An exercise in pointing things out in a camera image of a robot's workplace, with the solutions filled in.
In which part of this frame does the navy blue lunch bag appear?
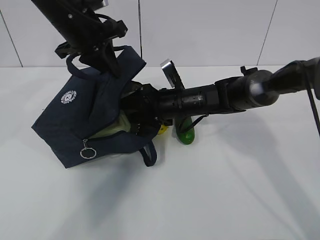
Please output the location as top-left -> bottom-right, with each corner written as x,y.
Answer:
32,45 -> 160,168

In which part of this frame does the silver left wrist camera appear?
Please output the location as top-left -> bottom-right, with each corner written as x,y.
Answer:
93,0 -> 109,10

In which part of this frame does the yellow lemon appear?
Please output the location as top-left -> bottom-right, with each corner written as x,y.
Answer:
157,124 -> 169,135

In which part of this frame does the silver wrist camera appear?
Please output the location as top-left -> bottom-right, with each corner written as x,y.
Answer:
93,0 -> 109,10
160,59 -> 185,89

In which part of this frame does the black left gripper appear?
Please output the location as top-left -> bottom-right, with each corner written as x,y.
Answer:
55,13 -> 128,78

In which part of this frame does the glass container green lid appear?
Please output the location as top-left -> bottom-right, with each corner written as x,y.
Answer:
89,110 -> 131,139

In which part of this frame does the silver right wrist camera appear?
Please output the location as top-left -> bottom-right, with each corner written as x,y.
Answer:
160,59 -> 185,89

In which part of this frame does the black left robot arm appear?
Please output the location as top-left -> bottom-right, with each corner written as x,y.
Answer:
33,0 -> 128,77

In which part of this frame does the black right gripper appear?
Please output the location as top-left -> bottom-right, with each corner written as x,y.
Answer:
119,83 -> 174,137

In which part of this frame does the green cucumber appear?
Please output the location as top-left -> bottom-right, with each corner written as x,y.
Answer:
174,117 -> 195,145

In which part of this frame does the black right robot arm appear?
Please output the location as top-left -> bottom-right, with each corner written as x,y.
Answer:
120,57 -> 320,134

